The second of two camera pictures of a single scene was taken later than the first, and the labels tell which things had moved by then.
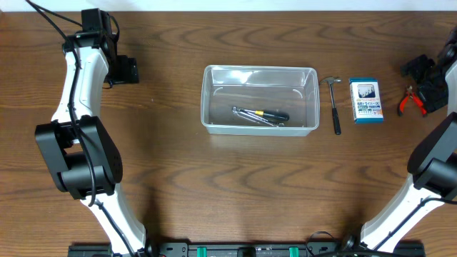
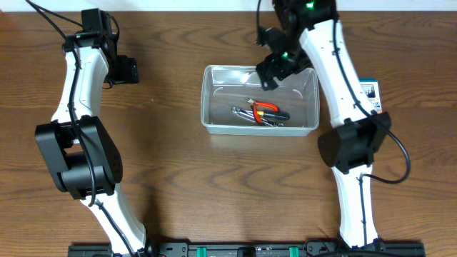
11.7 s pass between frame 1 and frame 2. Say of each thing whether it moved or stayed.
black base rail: stayed
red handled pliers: moved
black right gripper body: moved
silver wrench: stayed
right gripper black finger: moved
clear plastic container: stayed
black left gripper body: stayed
